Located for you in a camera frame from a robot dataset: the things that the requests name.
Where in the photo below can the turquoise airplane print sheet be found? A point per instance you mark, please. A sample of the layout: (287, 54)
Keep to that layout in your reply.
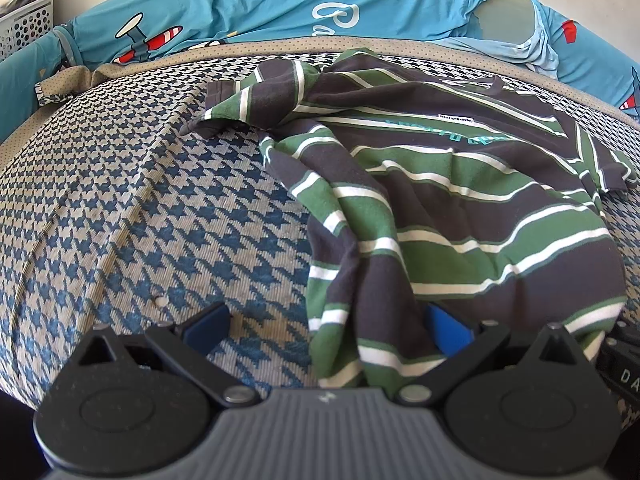
(240, 5)

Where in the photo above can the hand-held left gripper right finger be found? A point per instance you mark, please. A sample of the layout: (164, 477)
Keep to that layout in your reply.
(450, 332)

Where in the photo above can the green grey striped t-shirt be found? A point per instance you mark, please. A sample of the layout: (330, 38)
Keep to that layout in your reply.
(450, 220)

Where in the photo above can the blue beige houndstooth mat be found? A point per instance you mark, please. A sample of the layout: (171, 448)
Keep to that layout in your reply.
(125, 200)

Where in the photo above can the white perforated plastic basket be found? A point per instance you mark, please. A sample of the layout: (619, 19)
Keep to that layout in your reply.
(25, 25)

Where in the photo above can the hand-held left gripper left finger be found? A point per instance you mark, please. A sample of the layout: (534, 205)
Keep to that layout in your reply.
(207, 329)

